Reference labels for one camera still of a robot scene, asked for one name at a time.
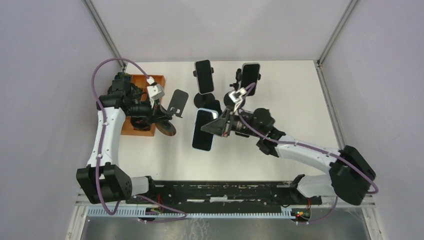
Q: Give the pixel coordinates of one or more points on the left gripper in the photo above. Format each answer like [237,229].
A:
[157,115]

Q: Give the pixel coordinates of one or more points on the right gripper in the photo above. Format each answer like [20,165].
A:
[220,126]

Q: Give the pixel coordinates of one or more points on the brown round base phone stand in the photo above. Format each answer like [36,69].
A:
[175,107]

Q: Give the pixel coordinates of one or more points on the blue case phone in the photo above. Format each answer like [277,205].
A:
[203,140]

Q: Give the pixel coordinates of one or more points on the black case phone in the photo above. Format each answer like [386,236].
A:
[216,106]

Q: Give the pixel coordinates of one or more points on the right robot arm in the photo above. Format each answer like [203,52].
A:
[345,172]

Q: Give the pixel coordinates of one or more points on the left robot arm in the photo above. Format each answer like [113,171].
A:
[102,180]

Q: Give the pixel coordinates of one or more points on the black pole stand right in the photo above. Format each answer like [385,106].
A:
[251,89]

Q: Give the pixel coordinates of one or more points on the black pole stand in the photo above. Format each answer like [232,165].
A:
[251,89]
[201,99]

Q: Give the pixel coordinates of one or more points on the black pole stand left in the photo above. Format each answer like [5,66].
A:
[201,99]

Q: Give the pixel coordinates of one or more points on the white case phone rear left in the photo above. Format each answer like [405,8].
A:
[204,76]

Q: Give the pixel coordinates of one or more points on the white case phone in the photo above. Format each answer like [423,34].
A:
[250,73]
[204,76]

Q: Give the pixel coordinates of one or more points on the white case phone rear right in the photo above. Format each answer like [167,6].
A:
[250,73]

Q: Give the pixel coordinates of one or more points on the orange compartment tray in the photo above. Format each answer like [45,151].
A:
[140,81]

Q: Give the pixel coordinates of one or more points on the dark patterned scrunchie top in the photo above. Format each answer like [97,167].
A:
[123,76]

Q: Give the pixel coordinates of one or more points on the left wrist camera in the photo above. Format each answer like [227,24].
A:
[154,90]

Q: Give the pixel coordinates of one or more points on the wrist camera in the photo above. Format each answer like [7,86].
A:
[154,90]
[238,98]

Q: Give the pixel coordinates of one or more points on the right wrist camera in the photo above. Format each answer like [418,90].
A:
[238,98]

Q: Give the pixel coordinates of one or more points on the black mounting base plate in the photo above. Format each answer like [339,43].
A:
[228,197]

